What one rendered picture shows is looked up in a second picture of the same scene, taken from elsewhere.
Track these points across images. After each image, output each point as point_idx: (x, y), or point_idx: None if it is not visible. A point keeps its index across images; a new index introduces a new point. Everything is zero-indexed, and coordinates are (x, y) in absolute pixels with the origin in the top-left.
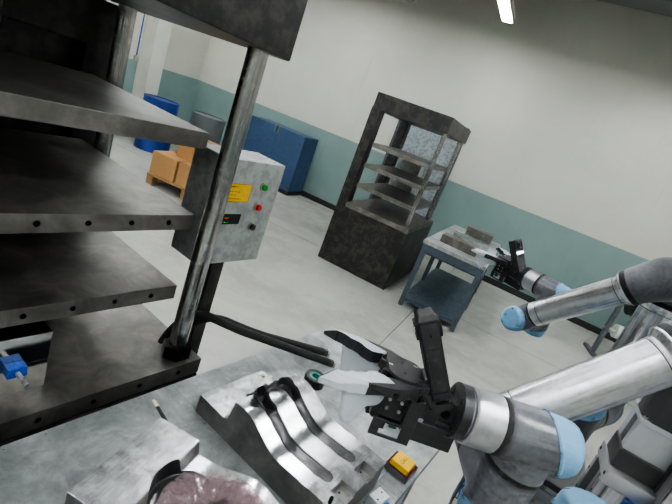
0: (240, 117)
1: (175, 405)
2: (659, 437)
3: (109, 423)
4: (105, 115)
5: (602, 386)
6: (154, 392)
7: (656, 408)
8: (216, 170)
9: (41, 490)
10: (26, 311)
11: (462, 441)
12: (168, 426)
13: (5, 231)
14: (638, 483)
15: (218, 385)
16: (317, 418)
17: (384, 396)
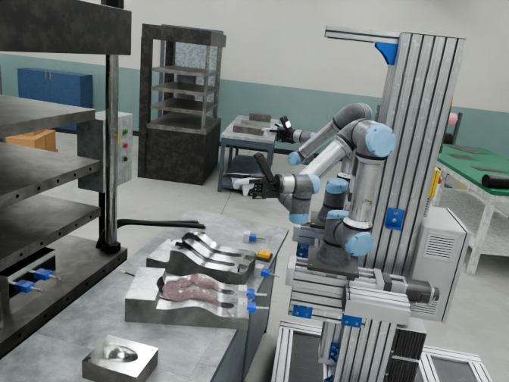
0: (113, 95)
1: (133, 269)
2: None
3: (107, 285)
4: (51, 118)
5: (323, 162)
6: (117, 267)
7: (356, 170)
8: (107, 129)
9: (102, 313)
10: (42, 240)
11: (282, 192)
12: (145, 268)
13: (28, 196)
14: None
15: (148, 255)
16: (213, 246)
17: (254, 186)
